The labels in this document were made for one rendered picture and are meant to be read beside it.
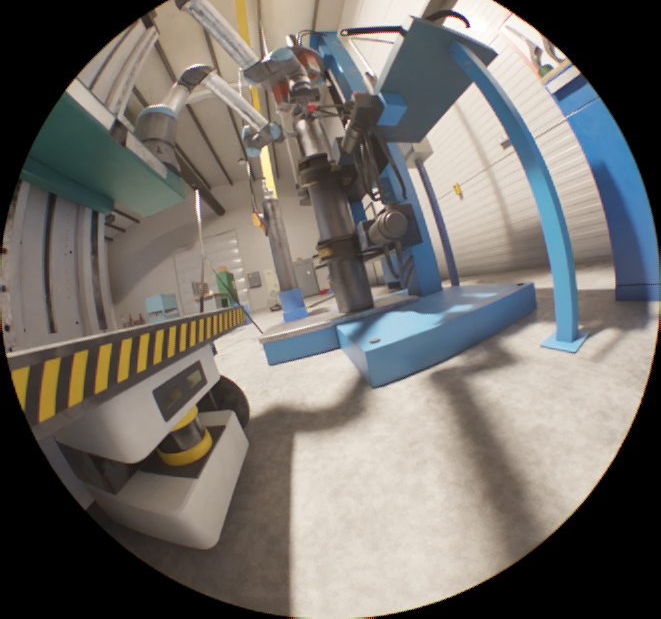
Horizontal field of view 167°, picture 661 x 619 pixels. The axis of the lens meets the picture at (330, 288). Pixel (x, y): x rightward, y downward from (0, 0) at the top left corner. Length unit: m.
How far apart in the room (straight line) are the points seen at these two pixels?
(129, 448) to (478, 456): 0.44
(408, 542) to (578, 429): 0.31
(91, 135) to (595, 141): 1.40
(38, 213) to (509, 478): 0.95
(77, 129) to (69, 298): 0.35
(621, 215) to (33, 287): 1.62
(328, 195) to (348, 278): 0.48
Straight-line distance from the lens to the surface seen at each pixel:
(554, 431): 0.47
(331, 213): 1.26
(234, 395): 0.55
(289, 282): 2.50
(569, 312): 0.72
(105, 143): 0.52
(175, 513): 0.30
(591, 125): 1.15
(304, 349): 1.12
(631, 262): 1.11
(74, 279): 0.65
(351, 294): 1.21
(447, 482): 0.39
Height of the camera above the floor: 0.31
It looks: 1 degrees down
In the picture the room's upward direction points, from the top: 14 degrees counter-clockwise
